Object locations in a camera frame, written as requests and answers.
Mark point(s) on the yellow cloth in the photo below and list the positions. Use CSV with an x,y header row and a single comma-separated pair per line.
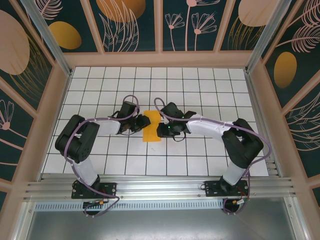
x,y
151,135

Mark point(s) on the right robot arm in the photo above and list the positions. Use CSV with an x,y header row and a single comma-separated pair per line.
x,y
235,175

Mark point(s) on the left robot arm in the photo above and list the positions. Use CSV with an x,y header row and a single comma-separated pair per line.
x,y
85,172

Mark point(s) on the aluminium mounting rail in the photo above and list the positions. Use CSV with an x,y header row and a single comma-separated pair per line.
x,y
160,186

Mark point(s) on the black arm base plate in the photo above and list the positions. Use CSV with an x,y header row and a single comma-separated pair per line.
x,y
212,188
110,187

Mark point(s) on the aluminium table side rail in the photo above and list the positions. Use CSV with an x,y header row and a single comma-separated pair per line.
x,y
257,105

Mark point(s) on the aluminium frame post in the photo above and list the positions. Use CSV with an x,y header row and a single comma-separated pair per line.
x,y
52,42
269,37

